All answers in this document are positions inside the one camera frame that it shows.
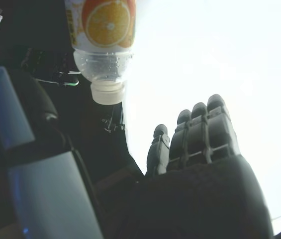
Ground orange drink bottle white cap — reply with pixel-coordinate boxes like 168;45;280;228
64;0;137;105

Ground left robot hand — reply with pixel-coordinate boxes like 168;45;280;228
0;66;275;239

